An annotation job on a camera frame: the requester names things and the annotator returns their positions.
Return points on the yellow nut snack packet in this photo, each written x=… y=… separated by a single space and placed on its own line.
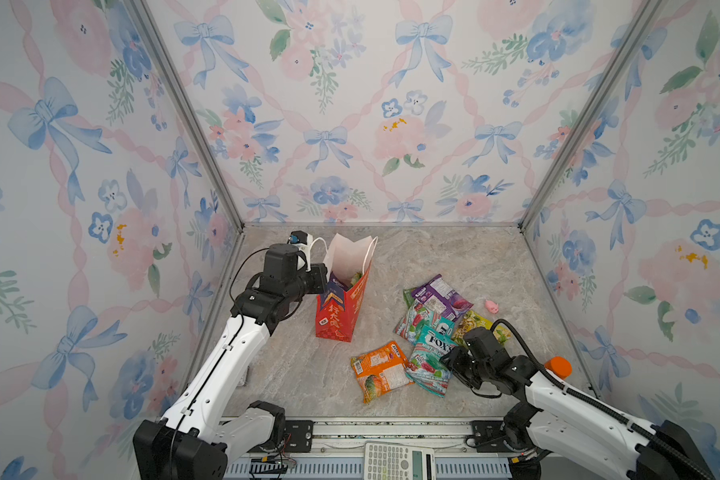
x=471 y=320

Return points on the purple Fox's berries packet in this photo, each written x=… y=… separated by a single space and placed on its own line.
x=336 y=290

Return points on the yellow green Fox's packet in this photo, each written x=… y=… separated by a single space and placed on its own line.
x=355 y=279

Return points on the orange cup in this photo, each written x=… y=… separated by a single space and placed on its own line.
x=559 y=366

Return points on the pink small toy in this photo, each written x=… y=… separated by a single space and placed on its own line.
x=492 y=307

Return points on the teal Fox's candy packet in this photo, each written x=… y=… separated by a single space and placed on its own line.
x=424 y=366

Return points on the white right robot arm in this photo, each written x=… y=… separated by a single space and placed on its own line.
x=582 y=426

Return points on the orange snack packet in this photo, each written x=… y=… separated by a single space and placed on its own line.
x=380 y=371

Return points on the pink fruit candy packet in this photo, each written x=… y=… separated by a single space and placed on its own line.
x=432 y=313

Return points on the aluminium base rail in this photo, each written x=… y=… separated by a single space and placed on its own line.
x=300 y=437

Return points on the aluminium corner post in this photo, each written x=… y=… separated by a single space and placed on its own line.
x=155 y=45
x=634 y=35

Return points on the white calculator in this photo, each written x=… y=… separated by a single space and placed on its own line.
x=386 y=461

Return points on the aluminium left corner post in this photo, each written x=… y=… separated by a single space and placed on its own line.
x=155 y=45

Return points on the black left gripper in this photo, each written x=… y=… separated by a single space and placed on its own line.
x=318 y=272

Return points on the purple snack packet back label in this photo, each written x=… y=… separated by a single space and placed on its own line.
x=441 y=298

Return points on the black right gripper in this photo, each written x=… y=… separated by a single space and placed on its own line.
x=453 y=362

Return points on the red paper gift bag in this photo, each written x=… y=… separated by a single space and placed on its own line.
x=344 y=258

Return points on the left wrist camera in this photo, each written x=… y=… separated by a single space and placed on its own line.
x=305 y=242

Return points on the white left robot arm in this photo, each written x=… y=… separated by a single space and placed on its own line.
x=228 y=372

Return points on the aluminium right corner post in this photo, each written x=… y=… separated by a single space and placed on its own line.
x=634 y=35

